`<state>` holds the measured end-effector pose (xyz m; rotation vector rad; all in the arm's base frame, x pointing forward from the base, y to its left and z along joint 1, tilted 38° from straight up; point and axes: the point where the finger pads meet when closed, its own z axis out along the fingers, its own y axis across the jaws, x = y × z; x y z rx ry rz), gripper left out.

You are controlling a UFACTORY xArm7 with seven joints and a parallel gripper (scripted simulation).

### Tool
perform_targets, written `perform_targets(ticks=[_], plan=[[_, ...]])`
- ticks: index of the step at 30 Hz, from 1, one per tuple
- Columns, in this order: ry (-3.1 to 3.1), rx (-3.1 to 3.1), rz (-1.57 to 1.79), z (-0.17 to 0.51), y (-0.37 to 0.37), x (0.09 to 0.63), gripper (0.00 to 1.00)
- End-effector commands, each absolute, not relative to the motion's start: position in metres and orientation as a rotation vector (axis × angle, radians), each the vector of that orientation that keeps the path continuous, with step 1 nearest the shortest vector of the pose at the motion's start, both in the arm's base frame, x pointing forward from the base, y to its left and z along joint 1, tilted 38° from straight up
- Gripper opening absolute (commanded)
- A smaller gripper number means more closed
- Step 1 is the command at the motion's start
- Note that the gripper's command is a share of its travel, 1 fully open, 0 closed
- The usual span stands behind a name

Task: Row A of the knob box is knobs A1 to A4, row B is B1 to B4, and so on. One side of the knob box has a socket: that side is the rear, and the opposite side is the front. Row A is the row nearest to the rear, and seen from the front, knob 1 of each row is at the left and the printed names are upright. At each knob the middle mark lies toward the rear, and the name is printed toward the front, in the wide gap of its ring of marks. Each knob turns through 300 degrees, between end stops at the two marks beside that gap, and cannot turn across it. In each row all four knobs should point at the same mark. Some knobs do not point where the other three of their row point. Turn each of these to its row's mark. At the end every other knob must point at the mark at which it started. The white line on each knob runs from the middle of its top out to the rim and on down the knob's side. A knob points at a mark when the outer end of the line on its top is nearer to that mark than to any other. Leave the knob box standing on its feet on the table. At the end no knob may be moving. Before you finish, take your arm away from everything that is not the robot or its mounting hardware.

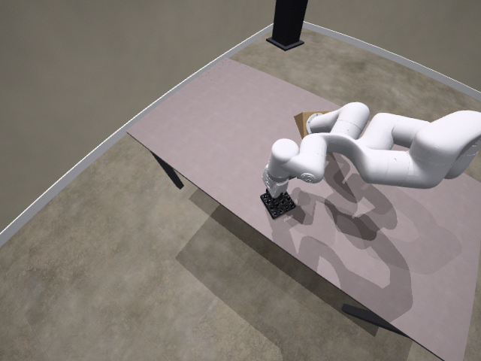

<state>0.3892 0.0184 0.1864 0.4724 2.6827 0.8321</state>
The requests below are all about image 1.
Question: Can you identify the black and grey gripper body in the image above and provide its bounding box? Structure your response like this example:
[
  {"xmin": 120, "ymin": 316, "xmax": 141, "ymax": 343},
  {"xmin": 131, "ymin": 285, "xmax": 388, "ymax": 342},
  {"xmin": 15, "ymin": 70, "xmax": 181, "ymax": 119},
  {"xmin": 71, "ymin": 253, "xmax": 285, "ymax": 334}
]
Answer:
[{"xmin": 262, "ymin": 164, "xmax": 289, "ymax": 199}]

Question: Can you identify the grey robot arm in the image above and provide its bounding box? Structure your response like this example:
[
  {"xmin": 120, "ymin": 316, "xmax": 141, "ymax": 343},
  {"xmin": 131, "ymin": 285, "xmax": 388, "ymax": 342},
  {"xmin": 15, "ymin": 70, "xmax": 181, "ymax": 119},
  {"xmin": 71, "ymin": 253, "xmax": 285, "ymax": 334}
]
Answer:
[{"xmin": 267, "ymin": 102, "xmax": 481, "ymax": 189}]

